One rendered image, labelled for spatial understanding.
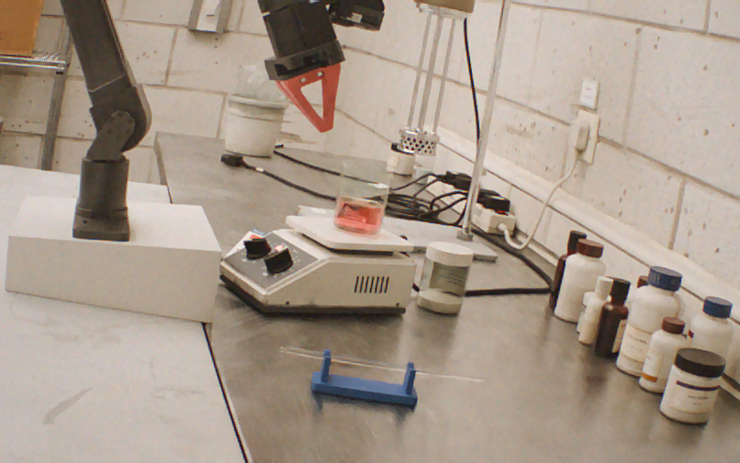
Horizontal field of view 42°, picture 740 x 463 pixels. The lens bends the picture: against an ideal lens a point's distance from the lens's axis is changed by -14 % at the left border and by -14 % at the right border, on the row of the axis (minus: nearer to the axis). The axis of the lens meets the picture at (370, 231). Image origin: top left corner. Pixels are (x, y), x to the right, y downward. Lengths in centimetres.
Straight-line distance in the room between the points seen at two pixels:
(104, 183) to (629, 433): 64
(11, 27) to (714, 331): 263
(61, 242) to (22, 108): 263
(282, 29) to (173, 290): 31
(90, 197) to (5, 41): 221
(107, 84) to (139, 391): 40
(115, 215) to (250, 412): 36
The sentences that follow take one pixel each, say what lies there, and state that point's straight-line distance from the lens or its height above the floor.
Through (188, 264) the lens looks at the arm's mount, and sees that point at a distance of 114.
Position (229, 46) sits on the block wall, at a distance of 374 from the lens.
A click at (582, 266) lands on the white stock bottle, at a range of 145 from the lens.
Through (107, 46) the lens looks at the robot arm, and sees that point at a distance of 119.
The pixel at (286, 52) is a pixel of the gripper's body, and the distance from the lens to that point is 119.
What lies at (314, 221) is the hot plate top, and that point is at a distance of 134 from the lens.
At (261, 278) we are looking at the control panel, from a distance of 125.
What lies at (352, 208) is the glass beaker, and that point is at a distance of 130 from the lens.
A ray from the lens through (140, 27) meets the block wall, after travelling 371.
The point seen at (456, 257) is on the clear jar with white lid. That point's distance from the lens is 136.
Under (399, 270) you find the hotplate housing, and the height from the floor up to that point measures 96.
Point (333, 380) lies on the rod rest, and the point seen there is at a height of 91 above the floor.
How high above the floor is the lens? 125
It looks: 11 degrees down
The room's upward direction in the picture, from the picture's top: 11 degrees clockwise
